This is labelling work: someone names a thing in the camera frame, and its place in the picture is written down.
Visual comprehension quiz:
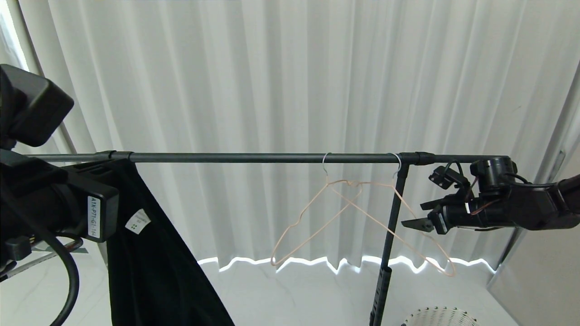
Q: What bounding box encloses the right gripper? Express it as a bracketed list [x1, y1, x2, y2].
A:
[401, 197, 484, 235]

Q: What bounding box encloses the black clothes rack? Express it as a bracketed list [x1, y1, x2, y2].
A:
[27, 151, 511, 326]

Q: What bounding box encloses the black garment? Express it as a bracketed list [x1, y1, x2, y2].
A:
[106, 158, 236, 326]

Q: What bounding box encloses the white curtain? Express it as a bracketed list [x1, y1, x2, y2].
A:
[0, 0, 580, 274]

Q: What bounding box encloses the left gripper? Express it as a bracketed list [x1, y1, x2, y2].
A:
[0, 150, 120, 255]

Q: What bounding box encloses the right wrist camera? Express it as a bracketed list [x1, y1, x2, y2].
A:
[428, 162, 474, 202]

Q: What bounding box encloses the white laundry basket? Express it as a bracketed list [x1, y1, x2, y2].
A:
[401, 307, 481, 326]

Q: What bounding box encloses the pink clothes hanger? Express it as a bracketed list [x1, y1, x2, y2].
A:
[327, 153, 456, 277]
[271, 153, 364, 267]

